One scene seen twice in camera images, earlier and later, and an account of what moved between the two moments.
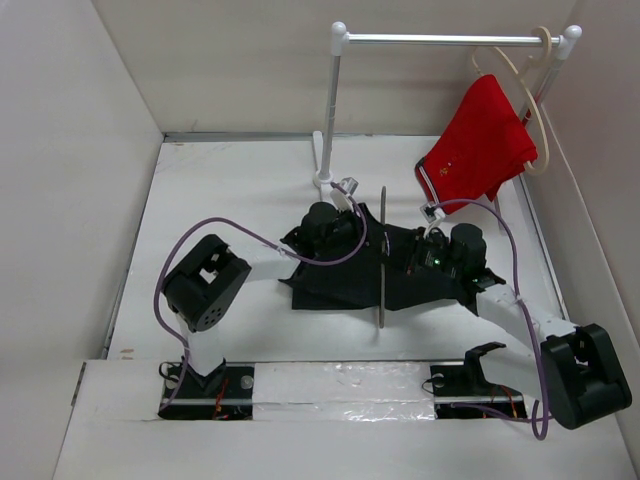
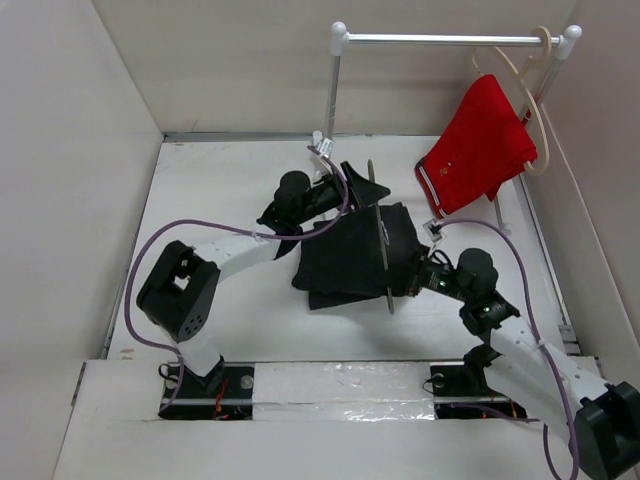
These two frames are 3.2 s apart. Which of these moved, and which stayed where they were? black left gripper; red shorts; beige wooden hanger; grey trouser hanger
Moved: black left gripper; grey trouser hanger
Stayed: red shorts; beige wooden hanger
